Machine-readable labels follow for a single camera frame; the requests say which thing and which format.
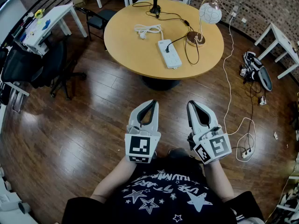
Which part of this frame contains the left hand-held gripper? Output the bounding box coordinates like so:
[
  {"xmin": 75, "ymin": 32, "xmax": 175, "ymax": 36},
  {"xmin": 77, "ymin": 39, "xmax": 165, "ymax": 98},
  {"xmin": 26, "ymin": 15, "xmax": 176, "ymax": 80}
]
[{"xmin": 124, "ymin": 99, "xmax": 162, "ymax": 164}]

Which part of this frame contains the person's black shoe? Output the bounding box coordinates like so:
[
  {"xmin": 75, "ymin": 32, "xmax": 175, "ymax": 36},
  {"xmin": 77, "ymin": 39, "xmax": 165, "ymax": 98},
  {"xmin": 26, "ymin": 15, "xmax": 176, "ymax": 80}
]
[{"xmin": 167, "ymin": 147, "xmax": 195, "ymax": 160}]

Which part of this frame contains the black office chair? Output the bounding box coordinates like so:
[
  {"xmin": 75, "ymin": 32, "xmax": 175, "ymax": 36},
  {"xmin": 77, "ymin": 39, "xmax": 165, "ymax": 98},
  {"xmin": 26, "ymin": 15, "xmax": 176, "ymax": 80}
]
[{"xmin": 0, "ymin": 40, "xmax": 87, "ymax": 101}]

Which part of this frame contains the white side desk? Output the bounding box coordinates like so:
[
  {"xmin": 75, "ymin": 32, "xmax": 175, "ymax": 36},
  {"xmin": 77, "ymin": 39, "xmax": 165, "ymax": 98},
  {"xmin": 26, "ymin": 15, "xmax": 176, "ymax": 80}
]
[{"xmin": 13, "ymin": 3, "xmax": 88, "ymax": 56}]

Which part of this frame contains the globe lamp with wooden base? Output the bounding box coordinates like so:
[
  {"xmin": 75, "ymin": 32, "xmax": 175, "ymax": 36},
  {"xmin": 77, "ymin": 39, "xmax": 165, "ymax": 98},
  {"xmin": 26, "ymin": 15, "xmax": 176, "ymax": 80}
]
[{"xmin": 186, "ymin": 0, "xmax": 222, "ymax": 48}]

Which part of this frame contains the long white floor cable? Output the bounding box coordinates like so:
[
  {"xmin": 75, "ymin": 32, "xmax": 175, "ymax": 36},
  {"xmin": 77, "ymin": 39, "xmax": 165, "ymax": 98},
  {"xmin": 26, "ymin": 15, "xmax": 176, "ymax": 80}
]
[{"xmin": 211, "ymin": 0, "xmax": 257, "ymax": 162}]

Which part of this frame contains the white power strip cord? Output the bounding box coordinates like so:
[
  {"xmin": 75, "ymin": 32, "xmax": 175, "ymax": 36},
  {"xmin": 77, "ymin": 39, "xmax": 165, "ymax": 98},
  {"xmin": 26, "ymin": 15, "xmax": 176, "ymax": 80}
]
[{"xmin": 134, "ymin": 24, "xmax": 164, "ymax": 41}]

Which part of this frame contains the black folding chair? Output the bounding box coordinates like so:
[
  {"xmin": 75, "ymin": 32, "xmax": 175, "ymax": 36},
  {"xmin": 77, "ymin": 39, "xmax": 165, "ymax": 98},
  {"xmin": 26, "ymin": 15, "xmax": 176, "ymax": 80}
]
[{"xmin": 74, "ymin": 6, "xmax": 118, "ymax": 41}]

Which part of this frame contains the black floor cable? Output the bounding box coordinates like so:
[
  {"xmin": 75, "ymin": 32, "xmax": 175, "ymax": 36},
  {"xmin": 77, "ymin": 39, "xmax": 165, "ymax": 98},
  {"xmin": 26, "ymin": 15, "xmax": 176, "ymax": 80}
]
[{"xmin": 231, "ymin": 78, "xmax": 263, "ymax": 154}]

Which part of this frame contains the white square table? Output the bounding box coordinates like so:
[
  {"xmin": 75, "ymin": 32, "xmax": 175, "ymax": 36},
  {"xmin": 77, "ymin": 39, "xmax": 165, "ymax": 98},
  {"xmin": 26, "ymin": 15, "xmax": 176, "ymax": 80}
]
[{"xmin": 254, "ymin": 22, "xmax": 299, "ymax": 80}]

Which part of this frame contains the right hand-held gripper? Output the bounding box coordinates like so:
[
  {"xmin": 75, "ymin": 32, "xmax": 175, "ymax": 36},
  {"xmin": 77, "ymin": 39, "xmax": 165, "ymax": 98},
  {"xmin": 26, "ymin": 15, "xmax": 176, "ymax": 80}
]
[{"xmin": 186, "ymin": 100, "xmax": 233, "ymax": 165}]

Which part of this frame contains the shoe rack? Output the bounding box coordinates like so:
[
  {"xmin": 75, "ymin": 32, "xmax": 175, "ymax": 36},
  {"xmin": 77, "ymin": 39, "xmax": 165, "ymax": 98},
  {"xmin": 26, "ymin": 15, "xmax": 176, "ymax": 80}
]
[{"xmin": 268, "ymin": 148, "xmax": 299, "ymax": 224}]

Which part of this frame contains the black plug and cable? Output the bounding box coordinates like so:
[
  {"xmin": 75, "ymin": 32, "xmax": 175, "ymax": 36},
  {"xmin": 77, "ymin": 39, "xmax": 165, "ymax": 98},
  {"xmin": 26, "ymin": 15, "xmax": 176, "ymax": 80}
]
[{"xmin": 132, "ymin": 1, "xmax": 200, "ymax": 66}]

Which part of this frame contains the round wooden table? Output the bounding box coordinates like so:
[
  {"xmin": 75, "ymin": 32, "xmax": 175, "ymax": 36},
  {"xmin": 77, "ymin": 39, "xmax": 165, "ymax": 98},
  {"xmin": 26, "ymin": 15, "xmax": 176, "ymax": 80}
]
[{"xmin": 103, "ymin": 0, "xmax": 225, "ymax": 91}]

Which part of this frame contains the white power strip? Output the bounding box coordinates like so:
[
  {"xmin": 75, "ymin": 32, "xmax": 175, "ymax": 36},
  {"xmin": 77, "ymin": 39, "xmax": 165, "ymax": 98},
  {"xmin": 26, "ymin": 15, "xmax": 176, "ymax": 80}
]
[{"xmin": 157, "ymin": 39, "xmax": 183, "ymax": 70}]

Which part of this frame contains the white cabinet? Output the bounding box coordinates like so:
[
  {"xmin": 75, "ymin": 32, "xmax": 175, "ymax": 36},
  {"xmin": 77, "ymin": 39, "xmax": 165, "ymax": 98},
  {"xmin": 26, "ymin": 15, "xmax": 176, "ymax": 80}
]
[{"xmin": 0, "ymin": 166, "xmax": 39, "ymax": 224}]

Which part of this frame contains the black grey device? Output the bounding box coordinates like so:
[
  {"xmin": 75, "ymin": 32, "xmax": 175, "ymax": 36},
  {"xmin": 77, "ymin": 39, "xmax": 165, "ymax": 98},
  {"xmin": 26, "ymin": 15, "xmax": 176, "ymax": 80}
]
[{"xmin": 239, "ymin": 51, "xmax": 273, "ymax": 92}]

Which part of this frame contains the person's right forearm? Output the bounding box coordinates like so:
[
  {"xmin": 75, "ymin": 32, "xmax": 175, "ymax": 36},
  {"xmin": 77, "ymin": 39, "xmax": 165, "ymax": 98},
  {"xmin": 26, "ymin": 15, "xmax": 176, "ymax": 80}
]
[{"xmin": 203, "ymin": 160, "xmax": 235, "ymax": 203}]

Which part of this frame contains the person's left forearm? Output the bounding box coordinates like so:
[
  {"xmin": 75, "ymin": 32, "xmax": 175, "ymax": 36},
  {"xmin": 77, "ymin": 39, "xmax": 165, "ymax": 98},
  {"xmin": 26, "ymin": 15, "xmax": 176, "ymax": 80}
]
[{"xmin": 90, "ymin": 156, "xmax": 139, "ymax": 204}]

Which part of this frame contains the black star-print t-shirt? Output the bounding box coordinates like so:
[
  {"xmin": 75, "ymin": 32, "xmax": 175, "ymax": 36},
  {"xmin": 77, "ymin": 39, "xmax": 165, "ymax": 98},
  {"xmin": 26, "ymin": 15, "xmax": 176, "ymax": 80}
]
[{"xmin": 62, "ymin": 156, "xmax": 265, "ymax": 224}]

